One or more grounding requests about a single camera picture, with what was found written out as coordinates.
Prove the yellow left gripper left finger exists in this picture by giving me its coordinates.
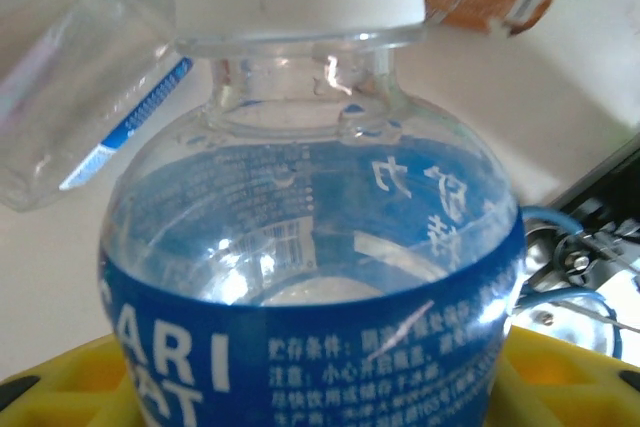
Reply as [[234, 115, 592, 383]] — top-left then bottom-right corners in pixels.
[[0, 335, 146, 427]]

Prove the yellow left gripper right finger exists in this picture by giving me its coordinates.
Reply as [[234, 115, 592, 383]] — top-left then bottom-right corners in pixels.
[[492, 325, 640, 427]]

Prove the clear bottle large blue label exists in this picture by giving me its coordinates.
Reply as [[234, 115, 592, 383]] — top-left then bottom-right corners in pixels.
[[97, 0, 526, 427]]

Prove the clear bottle blue cap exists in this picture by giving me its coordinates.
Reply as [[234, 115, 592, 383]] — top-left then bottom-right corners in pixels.
[[0, 0, 195, 212]]

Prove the blue stethoscope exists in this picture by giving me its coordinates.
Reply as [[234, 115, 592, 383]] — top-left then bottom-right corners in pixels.
[[514, 204, 626, 363]]

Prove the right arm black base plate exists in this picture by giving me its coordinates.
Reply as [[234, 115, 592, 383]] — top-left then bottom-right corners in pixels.
[[552, 132, 640, 298]]

